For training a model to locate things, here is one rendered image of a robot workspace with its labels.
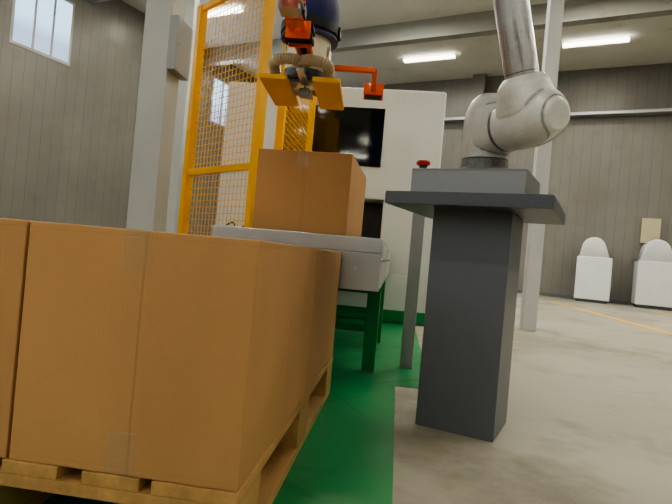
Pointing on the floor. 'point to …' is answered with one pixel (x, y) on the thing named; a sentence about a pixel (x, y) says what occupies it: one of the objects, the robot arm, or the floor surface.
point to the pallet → (33, 484)
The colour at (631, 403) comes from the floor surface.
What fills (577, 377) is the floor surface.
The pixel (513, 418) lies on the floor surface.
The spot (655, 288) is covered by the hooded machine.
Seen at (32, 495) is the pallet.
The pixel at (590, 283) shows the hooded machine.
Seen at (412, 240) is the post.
